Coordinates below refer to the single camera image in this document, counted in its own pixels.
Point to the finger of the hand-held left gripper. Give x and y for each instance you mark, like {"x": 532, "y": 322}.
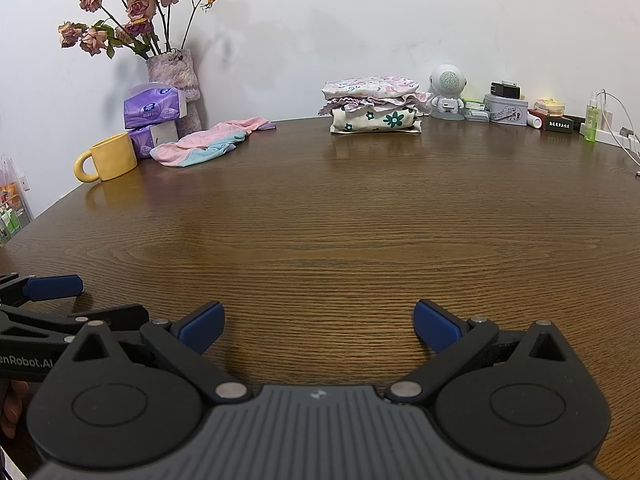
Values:
{"x": 120, "y": 316}
{"x": 55, "y": 287}

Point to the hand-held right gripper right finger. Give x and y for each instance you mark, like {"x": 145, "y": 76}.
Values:
{"x": 435, "y": 327}

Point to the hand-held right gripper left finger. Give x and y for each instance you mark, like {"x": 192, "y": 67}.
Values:
{"x": 202, "y": 327}

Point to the pink blue mesh vest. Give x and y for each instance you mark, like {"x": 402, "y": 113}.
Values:
{"x": 200, "y": 142}

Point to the person's left hand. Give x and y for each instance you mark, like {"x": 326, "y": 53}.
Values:
{"x": 17, "y": 405}

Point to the yellow mug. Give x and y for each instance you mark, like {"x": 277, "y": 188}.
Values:
{"x": 115, "y": 157}

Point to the purple tissue pack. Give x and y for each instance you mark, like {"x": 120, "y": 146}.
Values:
{"x": 145, "y": 140}
{"x": 150, "y": 107}

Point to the small green white pack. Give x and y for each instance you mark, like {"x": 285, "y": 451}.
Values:
{"x": 472, "y": 103}

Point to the silver tin box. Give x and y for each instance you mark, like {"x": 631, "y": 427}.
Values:
{"x": 505, "y": 110}

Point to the small white tube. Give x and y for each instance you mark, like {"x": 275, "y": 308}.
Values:
{"x": 534, "y": 121}

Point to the flat red box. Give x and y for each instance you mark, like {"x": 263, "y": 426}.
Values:
{"x": 531, "y": 111}

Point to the folded lilac ruffled cloth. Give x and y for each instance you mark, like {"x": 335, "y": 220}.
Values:
{"x": 350, "y": 104}

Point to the black box with label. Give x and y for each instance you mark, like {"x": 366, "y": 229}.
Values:
{"x": 562, "y": 125}

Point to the white astronaut speaker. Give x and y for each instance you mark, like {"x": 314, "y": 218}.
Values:
{"x": 447, "y": 82}

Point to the black charger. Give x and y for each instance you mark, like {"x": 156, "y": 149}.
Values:
{"x": 505, "y": 91}

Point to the folded pink floral cloth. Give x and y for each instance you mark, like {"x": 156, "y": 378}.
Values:
{"x": 370, "y": 86}

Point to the purple vase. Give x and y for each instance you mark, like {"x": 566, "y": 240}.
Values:
{"x": 175, "y": 67}

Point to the green spray bottle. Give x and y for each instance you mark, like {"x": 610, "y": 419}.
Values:
{"x": 591, "y": 122}

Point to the white power strip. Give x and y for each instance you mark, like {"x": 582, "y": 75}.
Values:
{"x": 607, "y": 136}

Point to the white charger plug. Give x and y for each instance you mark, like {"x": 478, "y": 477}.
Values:
{"x": 606, "y": 110}

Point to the dried rose bouquet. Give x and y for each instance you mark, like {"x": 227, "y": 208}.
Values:
{"x": 137, "y": 7}

